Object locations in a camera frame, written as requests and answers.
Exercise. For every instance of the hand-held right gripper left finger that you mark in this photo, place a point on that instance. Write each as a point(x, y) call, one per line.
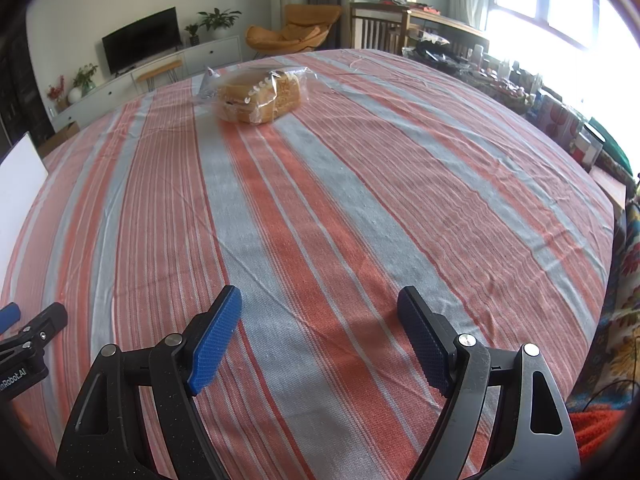
point(215, 340)

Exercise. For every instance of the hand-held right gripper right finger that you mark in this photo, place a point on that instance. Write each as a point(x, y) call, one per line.
point(425, 342)

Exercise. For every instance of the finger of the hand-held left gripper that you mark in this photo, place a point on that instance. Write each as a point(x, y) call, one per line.
point(50, 317)
point(9, 317)

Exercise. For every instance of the white board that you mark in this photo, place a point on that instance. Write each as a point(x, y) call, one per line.
point(20, 185)

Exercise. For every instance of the bread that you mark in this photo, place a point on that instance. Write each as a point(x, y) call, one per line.
point(260, 97)

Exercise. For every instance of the white triangular snack packet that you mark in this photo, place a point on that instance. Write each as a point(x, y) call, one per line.
point(206, 85)

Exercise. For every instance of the striped tablecloth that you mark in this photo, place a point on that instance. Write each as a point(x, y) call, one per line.
point(325, 200)

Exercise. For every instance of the brown cardboard box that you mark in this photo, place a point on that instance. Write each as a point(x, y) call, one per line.
point(60, 137)

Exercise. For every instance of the floral blanket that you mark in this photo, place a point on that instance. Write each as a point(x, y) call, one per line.
point(620, 310)

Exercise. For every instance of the orange fleece clothing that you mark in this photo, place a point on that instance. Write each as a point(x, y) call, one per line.
point(600, 435)

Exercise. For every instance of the dark glass cabinet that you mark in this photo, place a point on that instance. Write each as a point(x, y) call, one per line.
point(20, 95)

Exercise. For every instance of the red flower plant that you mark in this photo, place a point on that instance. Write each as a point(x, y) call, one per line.
point(56, 92)

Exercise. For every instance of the plant in white vase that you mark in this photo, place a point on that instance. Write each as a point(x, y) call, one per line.
point(82, 82)

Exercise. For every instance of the wooden side table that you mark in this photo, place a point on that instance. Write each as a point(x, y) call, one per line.
point(610, 187)

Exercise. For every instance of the red printed boxes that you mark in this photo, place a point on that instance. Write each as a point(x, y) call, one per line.
point(557, 120)

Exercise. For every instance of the wicker basket with packets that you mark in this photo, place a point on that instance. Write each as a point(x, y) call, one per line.
point(502, 90)

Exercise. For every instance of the wooden stool with metal legs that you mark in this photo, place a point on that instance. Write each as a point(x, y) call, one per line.
point(159, 66)

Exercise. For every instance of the white television cabinet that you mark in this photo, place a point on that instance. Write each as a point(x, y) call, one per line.
point(215, 52)

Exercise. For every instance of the dark wicker basket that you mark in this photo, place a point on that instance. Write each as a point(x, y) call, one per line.
point(435, 55)

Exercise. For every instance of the black television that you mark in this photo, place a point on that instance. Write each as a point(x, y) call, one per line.
point(142, 40)

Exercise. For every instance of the small potted plant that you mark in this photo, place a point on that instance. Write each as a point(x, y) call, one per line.
point(192, 34)

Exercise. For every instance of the wooden slatted chair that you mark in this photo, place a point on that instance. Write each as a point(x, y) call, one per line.
point(375, 27)

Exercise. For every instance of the large green potted plant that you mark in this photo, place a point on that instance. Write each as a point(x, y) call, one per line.
point(217, 20)

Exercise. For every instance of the wooden desk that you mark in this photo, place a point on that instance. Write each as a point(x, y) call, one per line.
point(450, 22)

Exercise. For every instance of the orange lounge chair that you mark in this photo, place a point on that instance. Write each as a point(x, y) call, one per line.
point(295, 27)

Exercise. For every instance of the pile of clothes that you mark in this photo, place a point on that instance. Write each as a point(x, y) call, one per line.
point(405, 2)

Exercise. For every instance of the window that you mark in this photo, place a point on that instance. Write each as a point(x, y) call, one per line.
point(565, 5)

